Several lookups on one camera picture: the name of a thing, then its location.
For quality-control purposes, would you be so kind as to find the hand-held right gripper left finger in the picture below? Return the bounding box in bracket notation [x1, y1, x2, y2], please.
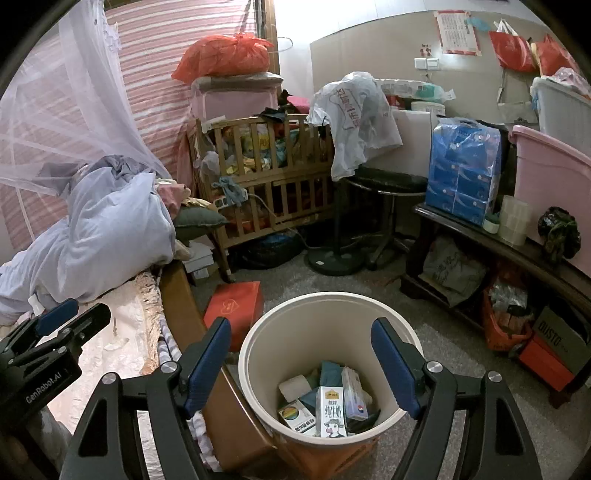
[60, 318, 232, 480]

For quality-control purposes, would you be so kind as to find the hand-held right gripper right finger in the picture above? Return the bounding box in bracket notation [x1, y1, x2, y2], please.
[370, 318, 543, 480]

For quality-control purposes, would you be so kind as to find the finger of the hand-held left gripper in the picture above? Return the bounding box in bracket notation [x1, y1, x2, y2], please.
[4, 298, 80, 352]
[28, 304, 112, 365]

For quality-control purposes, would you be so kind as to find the plastic bottle with white label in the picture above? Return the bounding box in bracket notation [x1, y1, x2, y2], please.
[342, 367, 370, 421]

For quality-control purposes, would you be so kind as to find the white green milk carton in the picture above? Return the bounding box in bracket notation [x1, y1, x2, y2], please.
[316, 385, 348, 438]

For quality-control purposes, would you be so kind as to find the cream trash bin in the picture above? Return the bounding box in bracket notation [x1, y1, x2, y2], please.
[238, 292, 426, 446]

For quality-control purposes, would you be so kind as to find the white paper roll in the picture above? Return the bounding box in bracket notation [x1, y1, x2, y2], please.
[278, 375, 311, 402]

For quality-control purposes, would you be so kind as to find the yellow green small box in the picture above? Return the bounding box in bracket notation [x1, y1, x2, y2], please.
[277, 399, 318, 435]

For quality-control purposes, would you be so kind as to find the pink quilted blanket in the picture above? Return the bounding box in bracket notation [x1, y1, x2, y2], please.
[46, 272, 162, 480]

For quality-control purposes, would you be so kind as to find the red gift box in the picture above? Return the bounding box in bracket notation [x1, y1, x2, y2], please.
[203, 281, 264, 354]

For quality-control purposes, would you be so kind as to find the blue-grey duvet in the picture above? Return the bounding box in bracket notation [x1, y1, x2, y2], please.
[0, 154, 178, 324]

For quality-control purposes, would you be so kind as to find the white shoebox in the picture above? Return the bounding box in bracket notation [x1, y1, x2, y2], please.
[182, 240, 218, 280]

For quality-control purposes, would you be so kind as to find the grey bag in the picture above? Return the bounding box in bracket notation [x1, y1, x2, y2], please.
[422, 235, 488, 308]

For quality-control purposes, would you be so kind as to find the black fan base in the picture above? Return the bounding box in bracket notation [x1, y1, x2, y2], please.
[307, 231, 365, 277]

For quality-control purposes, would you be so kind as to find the brown wooden stool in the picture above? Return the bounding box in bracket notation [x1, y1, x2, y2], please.
[277, 434, 379, 480]

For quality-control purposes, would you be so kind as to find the black bag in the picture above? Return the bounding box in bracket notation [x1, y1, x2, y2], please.
[242, 233, 303, 268]

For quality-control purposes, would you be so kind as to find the dark green pillow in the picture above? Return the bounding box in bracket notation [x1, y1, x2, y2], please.
[173, 205, 229, 229]

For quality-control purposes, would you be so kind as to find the orange shoebox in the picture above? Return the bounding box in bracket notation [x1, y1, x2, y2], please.
[518, 339, 575, 393]

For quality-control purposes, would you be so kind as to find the dark wooden bench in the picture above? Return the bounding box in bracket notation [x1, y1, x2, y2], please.
[399, 203, 591, 409]

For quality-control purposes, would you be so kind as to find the white power strip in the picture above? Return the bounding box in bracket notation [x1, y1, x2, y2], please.
[210, 194, 250, 209]

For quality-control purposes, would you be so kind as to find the olive cardboard box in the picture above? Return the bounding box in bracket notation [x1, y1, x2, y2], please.
[531, 305, 591, 374]

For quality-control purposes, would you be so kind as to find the black stool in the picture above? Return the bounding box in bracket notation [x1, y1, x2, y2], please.
[344, 165, 428, 273]

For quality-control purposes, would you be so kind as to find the stack of clear cups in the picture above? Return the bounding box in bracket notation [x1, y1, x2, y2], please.
[499, 195, 533, 246]

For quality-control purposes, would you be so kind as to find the translucent mosquito net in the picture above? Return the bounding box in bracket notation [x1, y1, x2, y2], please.
[0, 0, 171, 259]

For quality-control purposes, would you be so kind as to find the wooden crib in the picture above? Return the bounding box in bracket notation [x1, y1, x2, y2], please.
[187, 113, 340, 282]

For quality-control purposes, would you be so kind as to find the blue tissue pack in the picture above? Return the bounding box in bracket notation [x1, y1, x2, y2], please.
[425, 117, 503, 227]

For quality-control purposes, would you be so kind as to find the camouflage cloth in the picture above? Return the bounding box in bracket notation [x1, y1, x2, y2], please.
[538, 207, 581, 266]

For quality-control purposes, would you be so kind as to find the white box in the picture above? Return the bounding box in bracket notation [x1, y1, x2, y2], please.
[392, 108, 439, 178]

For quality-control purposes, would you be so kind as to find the pink plastic tub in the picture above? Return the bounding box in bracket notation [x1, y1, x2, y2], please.
[508, 124, 591, 264]

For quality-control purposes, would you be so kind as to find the pink striped curtain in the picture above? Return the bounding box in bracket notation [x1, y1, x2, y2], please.
[9, 0, 259, 250]

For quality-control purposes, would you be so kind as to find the white hanging cloth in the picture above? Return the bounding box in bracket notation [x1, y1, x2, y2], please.
[305, 71, 402, 182]

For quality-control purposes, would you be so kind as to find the pink box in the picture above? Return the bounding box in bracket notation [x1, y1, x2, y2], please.
[190, 85, 279, 123]

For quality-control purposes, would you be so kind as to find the beige tote bag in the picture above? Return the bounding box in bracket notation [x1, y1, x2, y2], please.
[496, 69, 539, 123]

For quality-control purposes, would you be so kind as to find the orange plastic bag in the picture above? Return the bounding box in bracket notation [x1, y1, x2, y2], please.
[172, 33, 274, 85]

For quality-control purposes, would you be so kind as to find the clear storage box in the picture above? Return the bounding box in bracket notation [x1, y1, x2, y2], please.
[531, 76, 591, 139]

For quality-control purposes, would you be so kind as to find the red bag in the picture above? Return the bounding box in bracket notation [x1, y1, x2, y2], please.
[489, 21, 536, 72]
[536, 34, 580, 77]

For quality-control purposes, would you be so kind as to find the red bordered wall poster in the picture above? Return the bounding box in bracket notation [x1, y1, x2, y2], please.
[435, 10, 481, 57]

